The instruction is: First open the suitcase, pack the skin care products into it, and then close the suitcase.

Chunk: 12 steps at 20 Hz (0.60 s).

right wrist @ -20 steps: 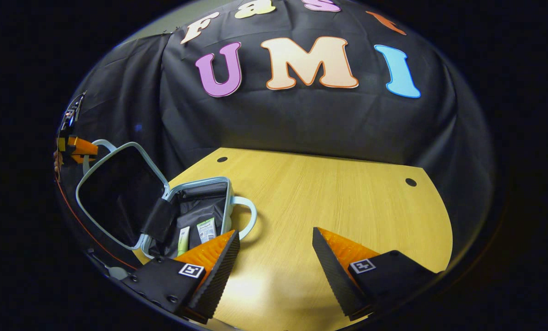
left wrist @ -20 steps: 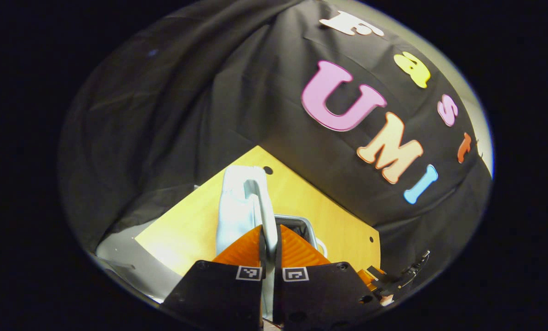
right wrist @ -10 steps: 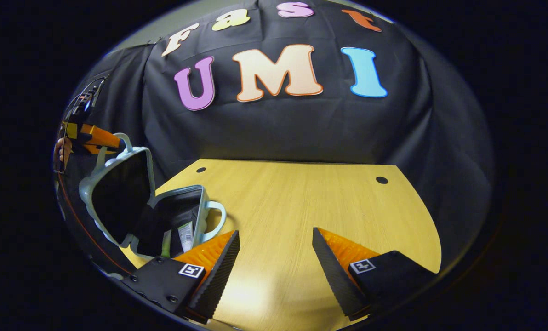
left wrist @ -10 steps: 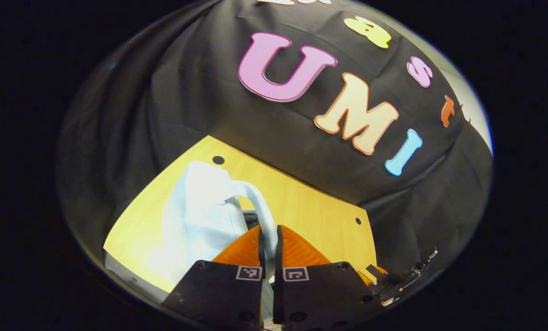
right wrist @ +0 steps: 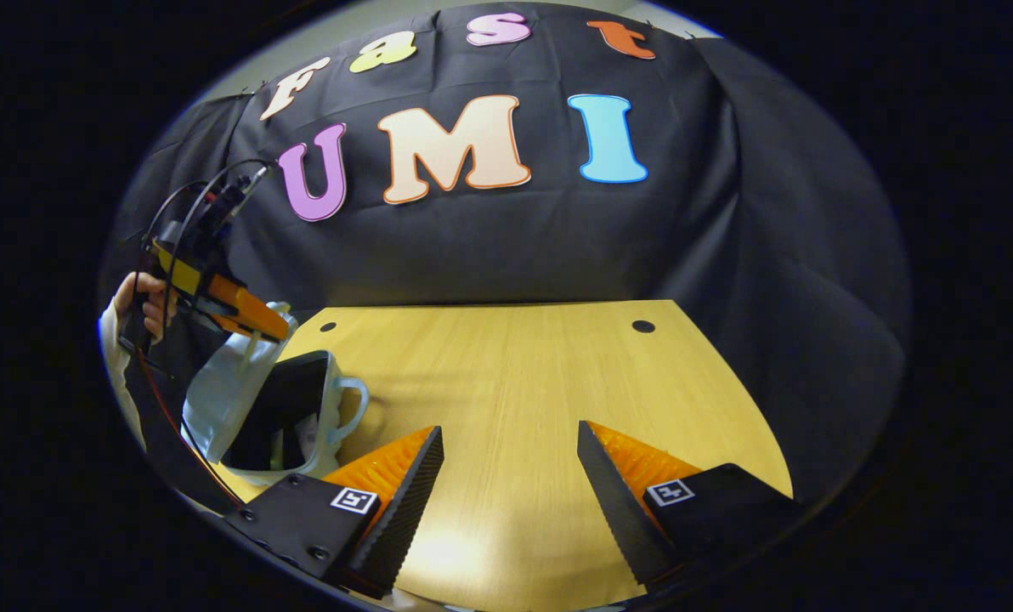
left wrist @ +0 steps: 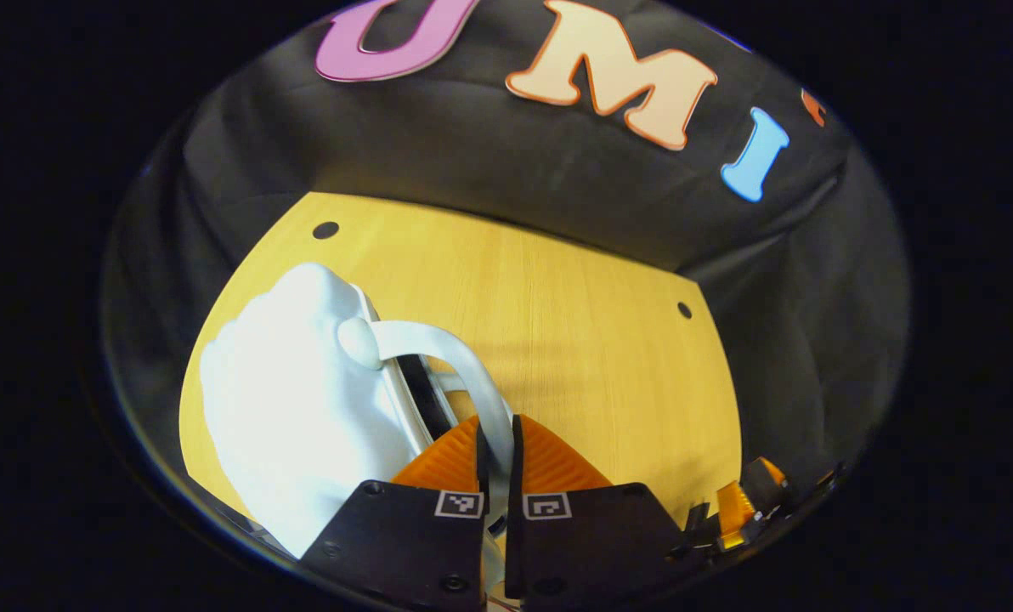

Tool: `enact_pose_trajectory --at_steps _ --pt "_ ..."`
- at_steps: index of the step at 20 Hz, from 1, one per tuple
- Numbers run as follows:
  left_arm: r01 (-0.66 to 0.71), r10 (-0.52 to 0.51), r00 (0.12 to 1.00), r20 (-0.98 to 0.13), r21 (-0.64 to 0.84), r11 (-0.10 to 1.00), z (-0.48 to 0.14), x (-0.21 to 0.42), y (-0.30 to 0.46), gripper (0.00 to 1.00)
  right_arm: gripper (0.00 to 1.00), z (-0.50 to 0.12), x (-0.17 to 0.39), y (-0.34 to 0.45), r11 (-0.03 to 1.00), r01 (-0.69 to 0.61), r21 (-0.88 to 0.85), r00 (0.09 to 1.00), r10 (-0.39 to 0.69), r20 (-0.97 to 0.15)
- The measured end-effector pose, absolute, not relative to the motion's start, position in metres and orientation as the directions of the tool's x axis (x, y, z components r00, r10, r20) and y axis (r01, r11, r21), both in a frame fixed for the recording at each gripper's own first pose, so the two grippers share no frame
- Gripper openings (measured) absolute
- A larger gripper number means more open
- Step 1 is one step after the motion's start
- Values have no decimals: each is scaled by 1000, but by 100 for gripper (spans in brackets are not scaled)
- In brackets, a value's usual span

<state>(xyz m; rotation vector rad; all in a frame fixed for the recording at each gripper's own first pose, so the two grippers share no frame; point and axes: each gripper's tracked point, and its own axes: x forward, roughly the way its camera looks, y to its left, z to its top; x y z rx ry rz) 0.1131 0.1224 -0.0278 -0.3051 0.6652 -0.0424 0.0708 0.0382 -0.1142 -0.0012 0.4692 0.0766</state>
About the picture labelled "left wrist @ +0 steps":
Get white suitcase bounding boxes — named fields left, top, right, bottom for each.
left=199, top=262, right=518, bottom=600

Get black backdrop cloth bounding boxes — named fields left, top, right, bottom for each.
left=103, top=0, right=911, bottom=511

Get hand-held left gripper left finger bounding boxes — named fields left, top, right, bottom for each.
left=301, top=414, right=491, bottom=612

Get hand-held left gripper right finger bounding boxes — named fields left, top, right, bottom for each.
left=505, top=413, right=688, bottom=603

